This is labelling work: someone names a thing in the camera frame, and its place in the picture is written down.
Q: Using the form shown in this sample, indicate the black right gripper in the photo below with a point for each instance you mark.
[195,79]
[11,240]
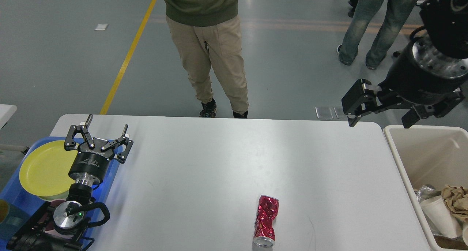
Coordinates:
[422,77]

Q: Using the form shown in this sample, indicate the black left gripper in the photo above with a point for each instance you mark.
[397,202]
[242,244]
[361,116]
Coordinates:
[91,163]

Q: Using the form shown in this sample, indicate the yellow plastic plate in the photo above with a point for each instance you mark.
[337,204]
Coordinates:
[44,172]

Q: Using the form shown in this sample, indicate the aluminium foil tray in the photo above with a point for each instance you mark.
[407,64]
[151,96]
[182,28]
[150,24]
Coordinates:
[427,192]

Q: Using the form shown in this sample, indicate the dark teal mug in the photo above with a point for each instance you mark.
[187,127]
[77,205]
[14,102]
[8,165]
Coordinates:
[12,219]

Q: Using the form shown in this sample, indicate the white paper cup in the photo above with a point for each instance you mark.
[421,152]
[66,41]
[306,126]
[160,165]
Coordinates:
[465,233]
[436,210]

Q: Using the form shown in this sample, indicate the brown paper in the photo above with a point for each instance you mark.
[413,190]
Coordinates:
[456,200]

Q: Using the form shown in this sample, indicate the crushed red soda can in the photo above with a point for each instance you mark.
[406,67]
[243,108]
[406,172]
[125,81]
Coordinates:
[267,211]

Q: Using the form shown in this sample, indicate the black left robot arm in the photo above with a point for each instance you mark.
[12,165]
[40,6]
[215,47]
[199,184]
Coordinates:
[70,220]

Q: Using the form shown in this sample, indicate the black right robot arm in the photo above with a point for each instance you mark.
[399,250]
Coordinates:
[445,23]

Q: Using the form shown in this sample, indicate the pale green plate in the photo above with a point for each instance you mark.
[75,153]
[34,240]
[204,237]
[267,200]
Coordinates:
[61,196]

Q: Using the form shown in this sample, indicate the beige plastic bin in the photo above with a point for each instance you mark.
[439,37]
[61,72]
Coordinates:
[433,155]

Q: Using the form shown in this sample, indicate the blue plastic tray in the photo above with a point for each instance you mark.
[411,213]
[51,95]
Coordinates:
[14,193]

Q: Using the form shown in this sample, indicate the white side table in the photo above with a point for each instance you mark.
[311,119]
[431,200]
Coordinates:
[6,112]

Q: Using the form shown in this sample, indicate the person in dark clothes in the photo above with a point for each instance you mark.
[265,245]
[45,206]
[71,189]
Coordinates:
[353,4]

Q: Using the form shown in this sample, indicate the person in green sweater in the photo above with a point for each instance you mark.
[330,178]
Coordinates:
[207,35]

